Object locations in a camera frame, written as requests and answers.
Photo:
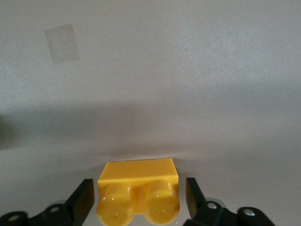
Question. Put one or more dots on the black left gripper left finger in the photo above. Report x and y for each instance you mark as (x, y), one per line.
(80, 200)

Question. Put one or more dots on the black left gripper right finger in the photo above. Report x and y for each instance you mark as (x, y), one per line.
(194, 197)

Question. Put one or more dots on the yellow two-stud block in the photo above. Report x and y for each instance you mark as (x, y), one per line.
(138, 183)

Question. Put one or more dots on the brown tape patch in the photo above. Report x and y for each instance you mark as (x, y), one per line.
(63, 43)

